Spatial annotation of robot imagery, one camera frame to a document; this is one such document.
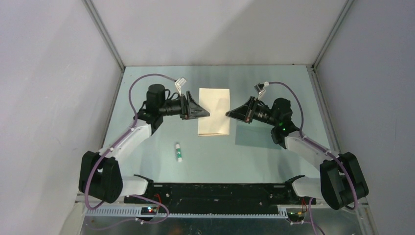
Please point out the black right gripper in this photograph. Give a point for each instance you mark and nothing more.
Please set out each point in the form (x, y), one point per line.
(246, 112)

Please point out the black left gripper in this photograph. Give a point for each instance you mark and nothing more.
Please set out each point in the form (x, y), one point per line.
(189, 109)

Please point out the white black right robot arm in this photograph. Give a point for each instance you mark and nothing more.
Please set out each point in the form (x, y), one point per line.
(341, 181)

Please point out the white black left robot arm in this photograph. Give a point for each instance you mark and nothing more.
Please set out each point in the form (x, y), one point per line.
(100, 174)

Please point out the green white glue stick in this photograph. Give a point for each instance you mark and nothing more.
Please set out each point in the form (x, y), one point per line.
(178, 152)

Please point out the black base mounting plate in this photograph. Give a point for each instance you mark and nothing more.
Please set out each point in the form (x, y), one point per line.
(220, 194)

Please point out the left controller board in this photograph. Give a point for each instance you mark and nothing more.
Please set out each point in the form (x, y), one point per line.
(150, 211)

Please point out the controller board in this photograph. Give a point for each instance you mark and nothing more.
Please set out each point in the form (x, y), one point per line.
(150, 211)
(296, 217)

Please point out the right controller board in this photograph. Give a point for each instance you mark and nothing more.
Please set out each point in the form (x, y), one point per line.
(296, 217)

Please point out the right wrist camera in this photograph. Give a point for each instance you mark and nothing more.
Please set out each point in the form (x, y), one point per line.
(260, 88)

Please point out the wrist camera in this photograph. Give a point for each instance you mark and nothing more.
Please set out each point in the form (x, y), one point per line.
(260, 88)
(179, 83)

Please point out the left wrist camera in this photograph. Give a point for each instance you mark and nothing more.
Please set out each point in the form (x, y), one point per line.
(179, 83)

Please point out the aluminium frame rail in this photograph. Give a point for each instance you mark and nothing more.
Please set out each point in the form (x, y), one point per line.
(324, 204)

